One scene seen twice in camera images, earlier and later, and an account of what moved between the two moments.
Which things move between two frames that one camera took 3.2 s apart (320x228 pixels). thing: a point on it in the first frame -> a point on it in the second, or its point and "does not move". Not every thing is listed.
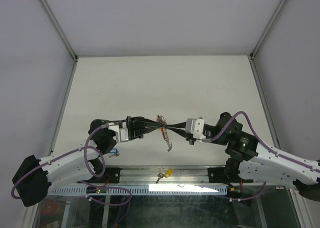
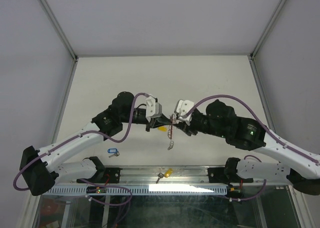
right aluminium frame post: [270, 22] does not move
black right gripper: [188, 137] -> [187, 129]
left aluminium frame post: [56, 24] does not move
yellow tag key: [167, 174] does not move
